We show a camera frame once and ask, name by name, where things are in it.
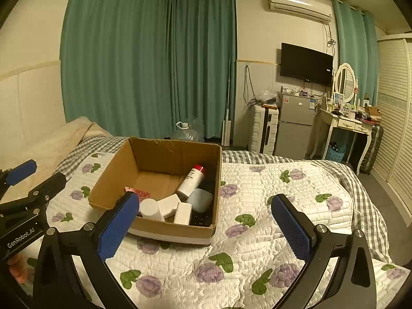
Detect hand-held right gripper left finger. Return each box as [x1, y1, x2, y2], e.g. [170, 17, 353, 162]
[32, 191, 140, 309]

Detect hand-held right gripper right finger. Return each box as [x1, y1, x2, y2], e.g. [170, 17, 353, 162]
[271, 194, 377, 309]

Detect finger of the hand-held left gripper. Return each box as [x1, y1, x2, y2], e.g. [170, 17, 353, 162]
[0, 172, 67, 221]
[0, 159, 38, 187]

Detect small white bottle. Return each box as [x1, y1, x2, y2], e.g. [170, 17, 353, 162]
[139, 199, 165, 222]

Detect pink glitter case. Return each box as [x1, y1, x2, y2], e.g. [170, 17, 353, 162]
[124, 186, 152, 200]

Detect white charger plug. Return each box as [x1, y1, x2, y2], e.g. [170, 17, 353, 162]
[158, 194, 181, 218]
[174, 202, 193, 225]

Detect brown cardboard box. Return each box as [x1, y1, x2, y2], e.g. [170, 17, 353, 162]
[88, 137, 222, 247]

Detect black device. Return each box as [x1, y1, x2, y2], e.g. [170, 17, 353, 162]
[190, 211, 216, 227]

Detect light blue case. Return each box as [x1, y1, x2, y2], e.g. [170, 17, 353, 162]
[187, 188, 214, 213]

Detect white bottle with red cap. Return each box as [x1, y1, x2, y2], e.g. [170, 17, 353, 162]
[176, 165, 206, 199]

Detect person's left hand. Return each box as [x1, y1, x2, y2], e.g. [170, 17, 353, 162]
[8, 254, 30, 286]

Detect white floral quilt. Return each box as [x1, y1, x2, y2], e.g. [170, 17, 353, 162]
[42, 151, 410, 309]

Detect beige blanket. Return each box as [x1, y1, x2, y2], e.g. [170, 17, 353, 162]
[0, 117, 113, 200]

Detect white padded headboard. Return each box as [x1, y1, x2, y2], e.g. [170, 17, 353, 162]
[0, 61, 67, 181]

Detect blue plastic basket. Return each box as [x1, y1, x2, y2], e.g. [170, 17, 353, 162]
[325, 142, 347, 162]

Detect grey fridge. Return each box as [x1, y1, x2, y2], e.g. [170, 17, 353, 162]
[273, 91, 317, 161]

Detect white suitcase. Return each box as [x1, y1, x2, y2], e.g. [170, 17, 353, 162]
[248, 105, 280, 154]

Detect dark checked suitcase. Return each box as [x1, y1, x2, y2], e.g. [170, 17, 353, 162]
[359, 124, 384, 173]

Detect white mop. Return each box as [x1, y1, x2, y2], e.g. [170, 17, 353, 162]
[220, 58, 233, 147]

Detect white dressing table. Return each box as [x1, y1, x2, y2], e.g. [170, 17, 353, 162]
[319, 105, 382, 174]

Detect clear water jug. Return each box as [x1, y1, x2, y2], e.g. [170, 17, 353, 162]
[170, 118, 206, 142]

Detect clear plastic bag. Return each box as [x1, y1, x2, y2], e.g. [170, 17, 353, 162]
[254, 90, 279, 104]

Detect small brown box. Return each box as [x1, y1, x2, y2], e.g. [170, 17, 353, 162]
[364, 106, 382, 122]

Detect white slatted wardrobe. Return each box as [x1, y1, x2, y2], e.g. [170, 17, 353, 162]
[370, 34, 412, 213]

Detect green curtain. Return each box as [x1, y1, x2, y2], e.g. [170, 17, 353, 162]
[61, 0, 237, 140]

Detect white oval mirror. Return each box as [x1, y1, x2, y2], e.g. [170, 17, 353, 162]
[335, 63, 358, 104]

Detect light teal curtain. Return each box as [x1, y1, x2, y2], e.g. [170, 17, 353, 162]
[333, 0, 380, 105]

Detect white air conditioner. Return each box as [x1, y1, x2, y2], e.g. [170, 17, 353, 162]
[268, 0, 333, 24]

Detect black hanging cables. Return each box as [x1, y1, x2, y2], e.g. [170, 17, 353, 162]
[243, 65, 259, 109]

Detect black wall television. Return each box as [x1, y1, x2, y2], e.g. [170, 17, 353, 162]
[280, 42, 334, 87]

